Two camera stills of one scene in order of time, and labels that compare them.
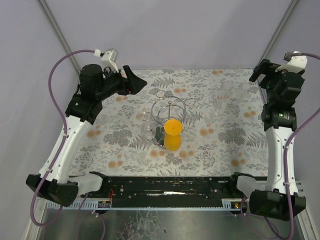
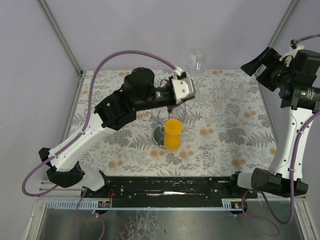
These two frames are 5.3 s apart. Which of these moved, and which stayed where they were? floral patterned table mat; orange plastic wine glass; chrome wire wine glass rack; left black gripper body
Moved: left black gripper body
Stayed: chrome wire wine glass rack; orange plastic wine glass; floral patterned table mat
